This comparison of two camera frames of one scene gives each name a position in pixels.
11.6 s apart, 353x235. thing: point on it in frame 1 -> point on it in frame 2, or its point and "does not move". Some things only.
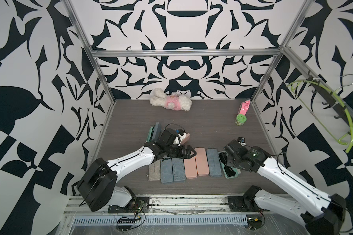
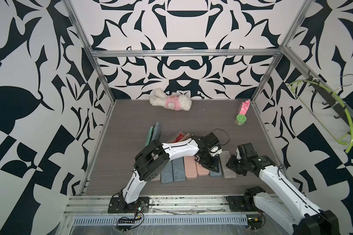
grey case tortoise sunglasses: x=166 y=170 does not move
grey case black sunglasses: x=229 y=172 does not move
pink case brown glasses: x=190 y=168 does not move
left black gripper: x=187 y=155 -> x=212 y=165
